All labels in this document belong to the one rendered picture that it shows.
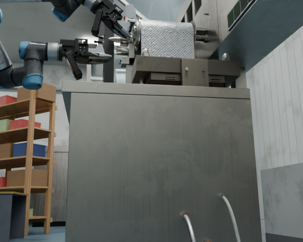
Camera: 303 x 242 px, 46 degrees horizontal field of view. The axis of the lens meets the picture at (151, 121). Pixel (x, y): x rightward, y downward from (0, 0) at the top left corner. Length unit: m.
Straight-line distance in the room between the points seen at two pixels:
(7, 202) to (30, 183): 1.68
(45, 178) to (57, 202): 2.26
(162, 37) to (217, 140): 0.58
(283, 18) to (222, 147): 0.52
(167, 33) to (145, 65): 0.33
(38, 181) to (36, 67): 5.36
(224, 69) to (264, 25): 0.22
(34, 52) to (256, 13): 0.85
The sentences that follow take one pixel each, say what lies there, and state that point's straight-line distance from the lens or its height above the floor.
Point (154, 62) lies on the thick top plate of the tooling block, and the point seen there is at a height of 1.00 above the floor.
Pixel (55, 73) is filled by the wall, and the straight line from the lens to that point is 11.03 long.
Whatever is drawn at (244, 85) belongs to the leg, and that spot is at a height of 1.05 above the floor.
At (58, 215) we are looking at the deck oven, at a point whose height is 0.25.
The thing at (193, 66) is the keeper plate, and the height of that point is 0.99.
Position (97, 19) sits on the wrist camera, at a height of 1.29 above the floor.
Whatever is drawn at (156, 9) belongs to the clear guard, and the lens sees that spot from 2.53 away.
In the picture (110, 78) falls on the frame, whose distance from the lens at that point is 1.85.
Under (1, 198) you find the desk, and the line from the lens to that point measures 5.00.
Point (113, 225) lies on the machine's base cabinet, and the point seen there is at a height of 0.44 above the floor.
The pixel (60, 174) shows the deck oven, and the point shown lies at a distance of 9.07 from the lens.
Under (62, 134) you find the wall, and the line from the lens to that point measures 10.52.
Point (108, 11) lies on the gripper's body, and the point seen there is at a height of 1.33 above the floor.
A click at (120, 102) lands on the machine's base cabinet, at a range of 1.19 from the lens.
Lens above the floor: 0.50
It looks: 13 degrees up
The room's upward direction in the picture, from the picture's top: 1 degrees counter-clockwise
